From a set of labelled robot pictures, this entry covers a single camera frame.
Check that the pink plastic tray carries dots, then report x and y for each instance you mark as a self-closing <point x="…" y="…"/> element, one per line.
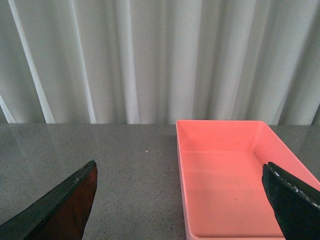
<point x="221" y="167"/>

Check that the white pleated curtain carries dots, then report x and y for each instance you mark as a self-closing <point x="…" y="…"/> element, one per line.
<point x="159" y="61"/>

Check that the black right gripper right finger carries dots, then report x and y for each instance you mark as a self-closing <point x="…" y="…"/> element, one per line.
<point x="296" y="204"/>

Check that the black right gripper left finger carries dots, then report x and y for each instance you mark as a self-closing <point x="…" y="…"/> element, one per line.
<point x="61" y="214"/>

